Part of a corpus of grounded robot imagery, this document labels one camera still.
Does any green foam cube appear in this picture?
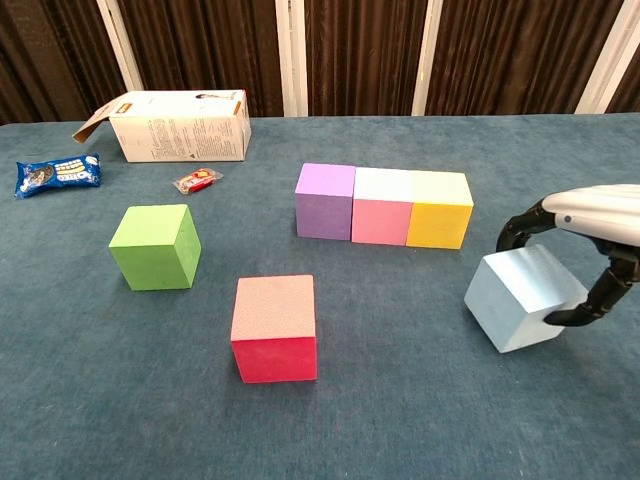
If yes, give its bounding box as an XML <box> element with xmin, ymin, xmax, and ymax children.
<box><xmin>108</xmin><ymin>203</ymin><xmax>203</xmax><ymax>292</ymax></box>

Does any blue Oreo cookie packet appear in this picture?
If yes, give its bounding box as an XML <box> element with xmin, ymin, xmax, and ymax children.
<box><xmin>13</xmin><ymin>152</ymin><xmax>102</xmax><ymax>200</ymax></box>

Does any white cardboard carton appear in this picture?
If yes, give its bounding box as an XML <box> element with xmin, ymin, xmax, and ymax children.
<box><xmin>72</xmin><ymin>89</ymin><xmax>253</xmax><ymax>164</ymax></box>

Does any dark brown curtain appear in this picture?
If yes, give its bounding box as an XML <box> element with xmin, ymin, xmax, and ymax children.
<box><xmin>0</xmin><ymin>0</ymin><xmax>640</xmax><ymax>126</ymax></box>

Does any light blue foam cube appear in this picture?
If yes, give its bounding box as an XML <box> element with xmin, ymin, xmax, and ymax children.
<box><xmin>463</xmin><ymin>243</ymin><xmax>590</xmax><ymax>355</ymax></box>

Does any red foam cube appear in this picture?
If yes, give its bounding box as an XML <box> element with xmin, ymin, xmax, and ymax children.
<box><xmin>229</xmin><ymin>274</ymin><xmax>319</xmax><ymax>385</ymax></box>

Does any teal felt table cover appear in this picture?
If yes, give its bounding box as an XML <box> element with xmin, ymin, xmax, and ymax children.
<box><xmin>0</xmin><ymin>112</ymin><xmax>640</xmax><ymax>480</ymax></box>

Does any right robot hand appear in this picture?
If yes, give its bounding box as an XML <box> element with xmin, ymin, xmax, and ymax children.
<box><xmin>494</xmin><ymin>183</ymin><xmax>640</xmax><ymax>329</ymax></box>

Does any small red candy wrapper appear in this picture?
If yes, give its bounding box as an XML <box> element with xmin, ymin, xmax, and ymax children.
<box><xmin>172</xmin><ymin>167</ymin><xmax>224</xmax><ymax>196</ymax></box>

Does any yellow foam cube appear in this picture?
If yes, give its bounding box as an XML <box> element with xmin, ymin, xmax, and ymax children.
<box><xmin>405</xmin><ymin>170</ymin><xmax>475</xmax><ymax>250</ymax></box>

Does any purple foam cube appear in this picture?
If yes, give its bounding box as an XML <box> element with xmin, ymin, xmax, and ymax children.
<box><xmin>294</xmin><ymin>162</ymin><xmax>357</xmax><ymax>242</ymax></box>

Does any pink foam cube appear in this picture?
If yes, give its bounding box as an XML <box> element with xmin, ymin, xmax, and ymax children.
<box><xmin>351</xmin><ymin>166</ymin><xmax>414</xmax><ymax>247</ymax></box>

